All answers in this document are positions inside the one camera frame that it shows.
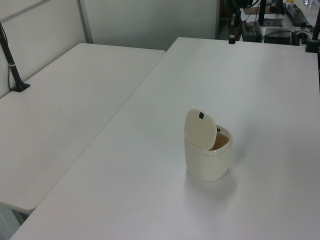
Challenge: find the cream plastic mini trash bin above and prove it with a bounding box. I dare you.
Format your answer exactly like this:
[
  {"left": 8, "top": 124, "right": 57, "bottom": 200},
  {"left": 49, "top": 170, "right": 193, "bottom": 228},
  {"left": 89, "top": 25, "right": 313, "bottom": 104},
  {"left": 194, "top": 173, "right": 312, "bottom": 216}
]
[{"left": 183, "top": 107, "right": 234, "bottom": 182}]

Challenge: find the white side table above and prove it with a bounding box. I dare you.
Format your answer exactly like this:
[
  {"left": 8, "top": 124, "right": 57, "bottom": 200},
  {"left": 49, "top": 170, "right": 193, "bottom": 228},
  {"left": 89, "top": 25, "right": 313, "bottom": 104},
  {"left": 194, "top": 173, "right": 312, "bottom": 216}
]
[{"left": 0, "top": 42, "right": 168, "bottom": 216}]

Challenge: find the black table clamp with pole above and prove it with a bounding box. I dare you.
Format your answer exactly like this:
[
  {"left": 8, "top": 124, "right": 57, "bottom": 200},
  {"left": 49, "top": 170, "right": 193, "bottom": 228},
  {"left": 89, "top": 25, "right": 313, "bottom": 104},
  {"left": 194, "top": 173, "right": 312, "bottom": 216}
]
[{"left": 228, "top": 0, "right": 243, "bottom": 45}]

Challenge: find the black and green device box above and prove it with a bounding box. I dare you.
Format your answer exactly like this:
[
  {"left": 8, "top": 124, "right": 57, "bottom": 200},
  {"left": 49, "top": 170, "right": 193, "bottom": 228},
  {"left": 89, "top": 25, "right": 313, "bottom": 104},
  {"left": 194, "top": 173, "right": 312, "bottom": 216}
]
[{"left": 240, "top": 19, "right": 263, "bottom": 43}]

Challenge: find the black electronics box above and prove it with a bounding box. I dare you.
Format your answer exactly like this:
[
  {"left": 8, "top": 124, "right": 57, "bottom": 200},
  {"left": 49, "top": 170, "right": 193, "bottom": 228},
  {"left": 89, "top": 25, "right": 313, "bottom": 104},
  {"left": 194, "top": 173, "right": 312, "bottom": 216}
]
[{"left": 261, "top": 27, "right": 294, "bottom": 45}]

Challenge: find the black pole with clamp base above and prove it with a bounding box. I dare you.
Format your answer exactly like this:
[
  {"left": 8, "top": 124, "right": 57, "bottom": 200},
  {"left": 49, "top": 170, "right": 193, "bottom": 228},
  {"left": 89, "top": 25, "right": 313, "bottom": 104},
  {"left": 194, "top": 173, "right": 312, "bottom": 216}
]
[{"left": 0, "top": 21, "right": 32, "bottom": 93}]

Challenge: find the black folded tripod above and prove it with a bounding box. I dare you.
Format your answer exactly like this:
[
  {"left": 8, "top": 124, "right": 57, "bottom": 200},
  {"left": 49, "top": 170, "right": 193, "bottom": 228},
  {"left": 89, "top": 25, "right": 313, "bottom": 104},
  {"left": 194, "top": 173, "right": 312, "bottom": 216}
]
[{"left": 284, "top": 1, "right": 314, "bottom": 29}]

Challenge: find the grey metal partition post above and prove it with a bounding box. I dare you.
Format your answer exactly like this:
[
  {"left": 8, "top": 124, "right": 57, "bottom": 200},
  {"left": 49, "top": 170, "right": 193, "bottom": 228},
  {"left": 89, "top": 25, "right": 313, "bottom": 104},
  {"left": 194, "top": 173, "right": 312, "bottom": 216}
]
[{"left": 76, "top": 0, "right": 94, "bottom": 45}]

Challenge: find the black monitor stand post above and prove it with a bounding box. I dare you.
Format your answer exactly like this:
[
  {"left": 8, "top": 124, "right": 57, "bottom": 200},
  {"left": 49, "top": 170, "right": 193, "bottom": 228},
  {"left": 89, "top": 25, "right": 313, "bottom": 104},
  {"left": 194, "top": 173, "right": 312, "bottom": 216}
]
[{"left": 258, "top": 0, "right": 267, "bottom": 27}]

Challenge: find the black camera stand with clamp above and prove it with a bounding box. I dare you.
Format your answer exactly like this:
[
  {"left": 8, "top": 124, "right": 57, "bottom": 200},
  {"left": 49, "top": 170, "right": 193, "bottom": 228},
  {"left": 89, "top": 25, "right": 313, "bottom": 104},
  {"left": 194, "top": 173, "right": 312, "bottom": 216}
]
[{"left": 304, "top": 0, "right": 320, "bottom": 54}]

